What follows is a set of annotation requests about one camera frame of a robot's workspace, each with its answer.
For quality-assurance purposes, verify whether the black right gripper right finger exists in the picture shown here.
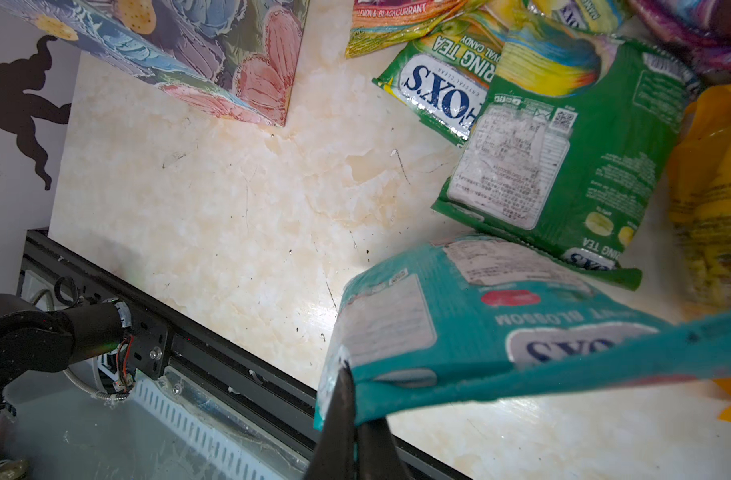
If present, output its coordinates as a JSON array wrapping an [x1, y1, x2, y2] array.
[[357, 418, 411, 480]]

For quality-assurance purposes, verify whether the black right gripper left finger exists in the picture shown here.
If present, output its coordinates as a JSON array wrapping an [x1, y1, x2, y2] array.
[[304, 363, 356, 480]]

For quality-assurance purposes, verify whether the teal Fox's candy packet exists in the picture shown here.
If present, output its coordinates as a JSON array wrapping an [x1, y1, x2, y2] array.
[[314, 235, 731, 427]]

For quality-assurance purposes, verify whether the dark green Fox's candy packet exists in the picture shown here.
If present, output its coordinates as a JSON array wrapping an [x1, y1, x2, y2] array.
[[433, 15, 701, 290]]

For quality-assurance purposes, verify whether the floral white paper bag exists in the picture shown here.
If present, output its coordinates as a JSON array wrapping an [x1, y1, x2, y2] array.
[[0, 0, 309, 127]]

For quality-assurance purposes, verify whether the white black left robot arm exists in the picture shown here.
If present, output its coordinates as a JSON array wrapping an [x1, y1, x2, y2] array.
[[0, 294, 132, 410]]

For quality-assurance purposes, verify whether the light green Fox's candy packet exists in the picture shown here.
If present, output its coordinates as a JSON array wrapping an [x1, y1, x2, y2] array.
[[373, 12, 507, 145]]

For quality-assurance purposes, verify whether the orange red Fox's candy packet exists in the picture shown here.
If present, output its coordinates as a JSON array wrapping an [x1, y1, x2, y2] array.
[[345, 0, 485, 59]]

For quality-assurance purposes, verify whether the yellow snack packet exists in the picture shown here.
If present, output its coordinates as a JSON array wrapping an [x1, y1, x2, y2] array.
[[664, 80, 731, 427]]

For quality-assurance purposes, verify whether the purple Fox's candy packet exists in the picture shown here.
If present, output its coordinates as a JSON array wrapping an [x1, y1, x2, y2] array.
[[629, 0, 731, 84]]

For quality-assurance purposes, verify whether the white slotted cable duct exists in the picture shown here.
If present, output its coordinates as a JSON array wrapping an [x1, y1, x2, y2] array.
[[130, 378, 283, 480]]

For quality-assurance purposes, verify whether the black base frame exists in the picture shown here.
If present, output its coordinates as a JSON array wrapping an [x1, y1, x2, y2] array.
[[16, 227, 475, 480]]

